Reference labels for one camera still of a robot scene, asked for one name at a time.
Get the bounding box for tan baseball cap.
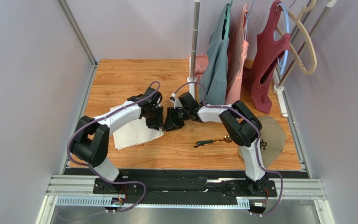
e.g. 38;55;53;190
237;115;287;168

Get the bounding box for salmon pink hanging shirt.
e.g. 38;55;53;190
225;4;249;105

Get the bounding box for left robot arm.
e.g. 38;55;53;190
67;87;163;192

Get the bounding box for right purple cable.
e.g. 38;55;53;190
171;81;283;217

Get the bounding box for dark red tank top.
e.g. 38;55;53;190
242;0;283;114

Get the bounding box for teal hanger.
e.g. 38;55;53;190
223;0;233;40

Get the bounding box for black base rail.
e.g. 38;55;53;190
64;168;309;206

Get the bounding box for beige wooden hanger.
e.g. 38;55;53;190
275;0;318;76

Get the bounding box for grey-blue hanging shirt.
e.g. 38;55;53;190
199;3;229;105

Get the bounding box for pink cloth on table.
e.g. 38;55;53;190
194;54;208;82

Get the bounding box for gold utensil dark handle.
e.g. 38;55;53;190
193;140;224;148

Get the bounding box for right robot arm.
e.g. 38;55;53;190
163;92;269;195

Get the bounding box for aluminium frame post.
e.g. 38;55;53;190
56;0;98;68

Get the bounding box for light blue hanger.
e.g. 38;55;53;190
275;1;290;76

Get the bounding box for white cloth napkin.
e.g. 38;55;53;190
110;118;164;150

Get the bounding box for metal clothes rack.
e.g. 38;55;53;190
187;0;337;117

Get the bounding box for gold fork green handle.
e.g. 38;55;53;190
193;135;233;148

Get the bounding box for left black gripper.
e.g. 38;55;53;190
144;105;165;131

